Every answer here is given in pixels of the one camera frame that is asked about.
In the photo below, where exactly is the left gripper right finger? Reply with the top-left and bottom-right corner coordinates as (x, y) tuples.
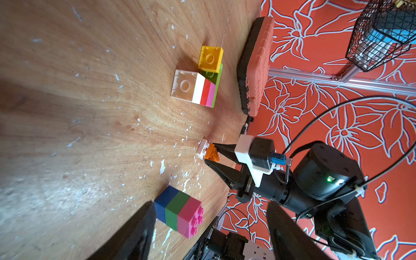
(266, 201), (329, 260)

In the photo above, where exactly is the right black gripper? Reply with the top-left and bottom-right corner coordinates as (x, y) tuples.
(204, 143), (291, 205)

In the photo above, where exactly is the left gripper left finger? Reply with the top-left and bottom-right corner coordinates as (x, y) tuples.
(89, 201), (156, 260)

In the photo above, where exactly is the orange long lego brick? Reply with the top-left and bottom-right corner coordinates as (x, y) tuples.
(204, 144), (220, 163)

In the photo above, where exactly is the small white lego brick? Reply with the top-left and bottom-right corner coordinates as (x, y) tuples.
(196, 138), (210, 160)

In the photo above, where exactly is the blue lego brick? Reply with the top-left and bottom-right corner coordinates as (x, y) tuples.
(154, 186), (179, 223)

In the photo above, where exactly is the magenta lego brick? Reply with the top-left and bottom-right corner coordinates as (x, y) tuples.
(178, 197), (204, 239)

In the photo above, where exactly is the pink lego brick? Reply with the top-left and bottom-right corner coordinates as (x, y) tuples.
(206, 82), (217, 107)

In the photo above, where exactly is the red lego brick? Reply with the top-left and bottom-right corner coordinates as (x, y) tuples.
(200, 79), (212, 106)

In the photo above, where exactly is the lime green lego brick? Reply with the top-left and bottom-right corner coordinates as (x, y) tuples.
(199, 64), (223, 108)

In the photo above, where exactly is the yellow lego brick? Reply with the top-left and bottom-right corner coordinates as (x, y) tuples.
(198, 45), (224, 73)

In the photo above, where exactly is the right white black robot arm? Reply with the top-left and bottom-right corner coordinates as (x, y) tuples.
(204, 134), (384, 260)

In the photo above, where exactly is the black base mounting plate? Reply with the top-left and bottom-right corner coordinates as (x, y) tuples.
(191, 201), (277, 260)

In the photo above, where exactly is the orange plastic tool case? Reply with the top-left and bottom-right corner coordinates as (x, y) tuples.
(237, 16), (275, 117)

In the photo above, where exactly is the light blue box in basket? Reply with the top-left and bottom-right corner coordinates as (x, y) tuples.
(364, 29), (416, 45)

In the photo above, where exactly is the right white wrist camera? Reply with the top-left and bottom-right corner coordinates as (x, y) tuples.
(234, 134), (292, 187)

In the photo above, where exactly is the white cable in basket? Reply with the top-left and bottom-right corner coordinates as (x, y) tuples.
(355, 40), (395, 70)

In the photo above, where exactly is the black wire wall basket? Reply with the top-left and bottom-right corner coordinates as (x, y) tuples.
(346, 1), (416, 72)

